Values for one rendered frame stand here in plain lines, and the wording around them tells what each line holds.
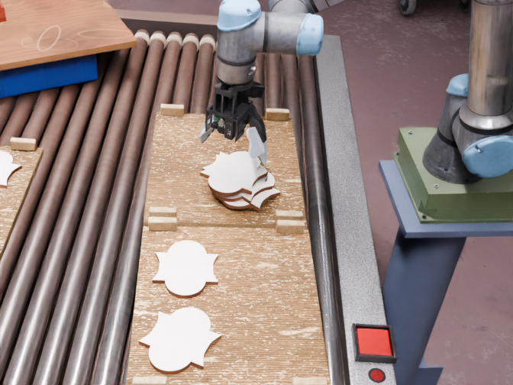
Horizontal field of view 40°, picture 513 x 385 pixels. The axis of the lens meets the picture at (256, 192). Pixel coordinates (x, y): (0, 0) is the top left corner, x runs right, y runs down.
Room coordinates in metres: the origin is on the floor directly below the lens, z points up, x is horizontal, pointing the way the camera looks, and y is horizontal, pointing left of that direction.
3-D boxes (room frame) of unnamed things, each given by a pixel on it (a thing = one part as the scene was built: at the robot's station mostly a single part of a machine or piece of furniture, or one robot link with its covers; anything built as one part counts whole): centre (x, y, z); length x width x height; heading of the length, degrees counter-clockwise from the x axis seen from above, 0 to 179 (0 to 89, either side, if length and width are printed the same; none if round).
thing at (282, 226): (1.11, -0.08, 0.95); 0.06 x 0.02 x 0.03; 96
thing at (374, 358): (0.84, -0.24, 0.92); 0.08 x 0.08 x 0.02; 3
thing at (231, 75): (1.20, 0.06, 1.27); 0.08 x 0.08 x 0.05
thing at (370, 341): (0.84, -0.24, 0.92); 0.06 x 0.06 x 0.01; 3
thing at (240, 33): (1.20, 0.06, 1.34); 0.09 x 0.08 x 0.11; 95
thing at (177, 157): (1.31, 0.08, 0.93); 0.41 x 0.35 x 0.02; 6
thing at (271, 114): (1.52, -0.03, 0.95); 0.06 x 0.02 x 0.03; 96
